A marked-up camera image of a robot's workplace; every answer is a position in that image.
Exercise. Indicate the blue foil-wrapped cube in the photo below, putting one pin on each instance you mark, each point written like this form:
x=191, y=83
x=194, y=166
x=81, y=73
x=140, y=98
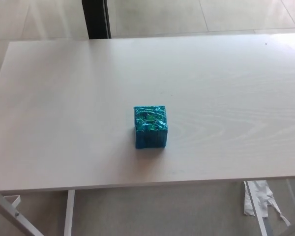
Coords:
x=150, y=127

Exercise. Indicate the white straight table leg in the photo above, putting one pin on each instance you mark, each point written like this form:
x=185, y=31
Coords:
x=68, y=211

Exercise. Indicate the white slanted table leg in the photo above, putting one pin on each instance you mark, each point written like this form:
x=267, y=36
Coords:
x=12, y=216

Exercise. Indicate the black door frame post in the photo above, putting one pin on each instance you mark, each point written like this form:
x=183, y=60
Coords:
x=96, y=17

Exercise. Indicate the white metal hook bracket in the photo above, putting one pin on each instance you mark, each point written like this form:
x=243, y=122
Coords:
x=16, y=200

